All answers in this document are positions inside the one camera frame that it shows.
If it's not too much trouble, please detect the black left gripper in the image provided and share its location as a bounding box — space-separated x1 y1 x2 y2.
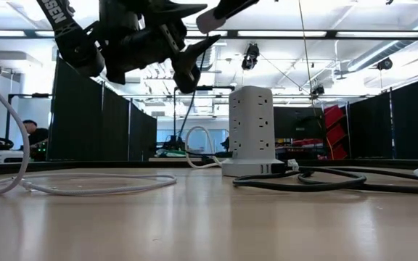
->
98 0 221 94

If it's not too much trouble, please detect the long black USB cable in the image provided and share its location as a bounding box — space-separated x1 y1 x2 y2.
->
232 158 418 194

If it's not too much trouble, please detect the white tower power strip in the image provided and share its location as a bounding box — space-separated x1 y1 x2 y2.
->
221 86 286 178

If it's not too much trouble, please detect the black curtain partition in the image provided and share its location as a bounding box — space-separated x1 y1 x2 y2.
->
348 74 418 160
47 56 158 162

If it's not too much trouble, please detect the black monitor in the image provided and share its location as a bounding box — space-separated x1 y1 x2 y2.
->
273 106 326 141

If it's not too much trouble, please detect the red storage bin rack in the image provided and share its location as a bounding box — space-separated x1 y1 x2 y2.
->
323 104 350 161

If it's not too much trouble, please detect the person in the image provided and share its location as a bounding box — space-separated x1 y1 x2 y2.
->
22 119 50 162

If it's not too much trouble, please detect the silver ventilation duct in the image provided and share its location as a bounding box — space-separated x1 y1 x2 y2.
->
194 39 224 72

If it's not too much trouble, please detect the thin black hanging wire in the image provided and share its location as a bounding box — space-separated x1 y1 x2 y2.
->
298 0 319 109

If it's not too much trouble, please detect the white tower power cord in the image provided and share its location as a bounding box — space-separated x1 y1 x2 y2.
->
184 125 231 170

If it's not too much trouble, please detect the black table frame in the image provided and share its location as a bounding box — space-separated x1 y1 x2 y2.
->
0 159 418 177

